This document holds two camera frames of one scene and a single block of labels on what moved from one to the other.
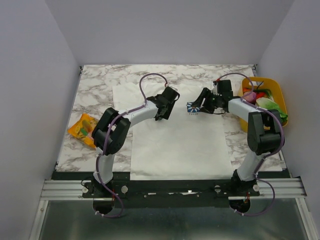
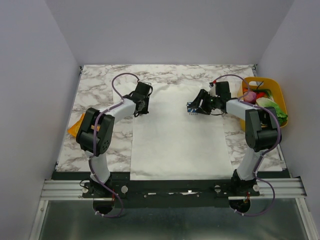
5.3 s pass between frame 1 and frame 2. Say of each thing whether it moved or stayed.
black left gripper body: moved
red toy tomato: stayed
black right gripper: stayed
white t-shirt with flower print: stayed
